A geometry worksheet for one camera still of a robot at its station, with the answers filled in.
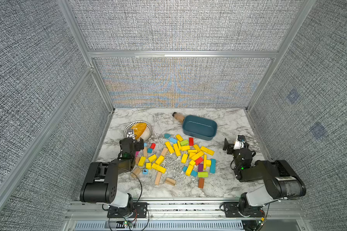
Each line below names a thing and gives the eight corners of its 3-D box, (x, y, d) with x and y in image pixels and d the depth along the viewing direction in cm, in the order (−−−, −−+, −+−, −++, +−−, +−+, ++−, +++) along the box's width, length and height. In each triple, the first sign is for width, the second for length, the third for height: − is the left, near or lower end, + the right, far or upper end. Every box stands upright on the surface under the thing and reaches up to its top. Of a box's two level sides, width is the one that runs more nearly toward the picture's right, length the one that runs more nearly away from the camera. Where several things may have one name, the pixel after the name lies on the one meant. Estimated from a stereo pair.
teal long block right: (210, 172, 88) (210, 171, 86) (210, 159, 93) (211, 158, 92) (215, 173, 88) (216, 172, 86) (215, 160, 93) (216, 159, 91)
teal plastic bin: (179, 134, 106) (180, 129, 102) (186, 117, 117) (186, 113, 112) (213, 143, 101) (215, 139, 97) (216, 125, 111) (218, 120, 107)
